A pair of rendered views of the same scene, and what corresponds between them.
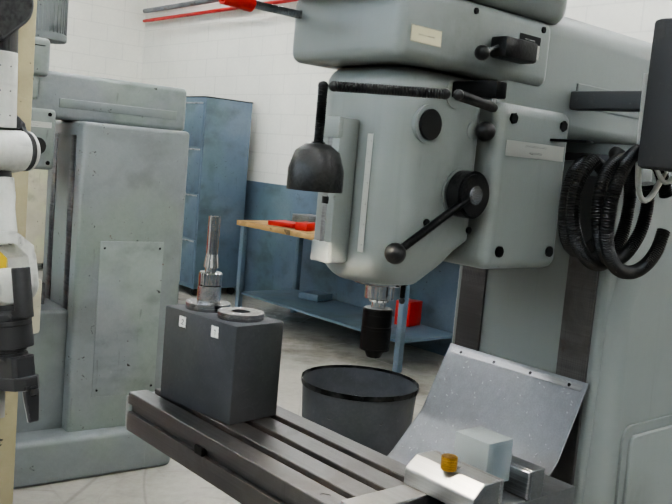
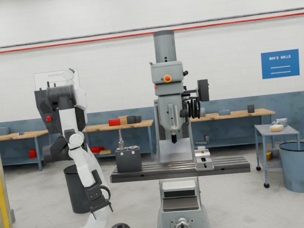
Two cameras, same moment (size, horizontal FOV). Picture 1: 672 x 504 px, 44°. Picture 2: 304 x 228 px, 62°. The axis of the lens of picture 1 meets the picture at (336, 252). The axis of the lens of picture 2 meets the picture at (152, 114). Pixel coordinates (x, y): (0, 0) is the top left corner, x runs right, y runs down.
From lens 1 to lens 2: 1.63 m
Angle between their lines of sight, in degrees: 44
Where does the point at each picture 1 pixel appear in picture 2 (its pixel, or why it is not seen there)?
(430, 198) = not seen: hidden behind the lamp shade
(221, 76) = not seen: outside the picture
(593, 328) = (187, 128)
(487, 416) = (174, 149)
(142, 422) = (118, 178)
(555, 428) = (187, 146)
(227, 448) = (152, 171)
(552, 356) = (181, 135)
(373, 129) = (176, 104)
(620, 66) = not seen: hidden behind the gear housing
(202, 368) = (130, 161)
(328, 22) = (165, 88)
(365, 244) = (178, 123)
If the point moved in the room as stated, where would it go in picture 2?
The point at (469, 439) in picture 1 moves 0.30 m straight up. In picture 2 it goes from (201, 148) to (197, 114)
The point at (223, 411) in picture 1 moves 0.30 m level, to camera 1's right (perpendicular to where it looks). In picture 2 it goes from (139, 167) to (162, 158)
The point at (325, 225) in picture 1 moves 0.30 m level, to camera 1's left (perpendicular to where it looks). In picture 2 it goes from (173, 122) to (147, 129)
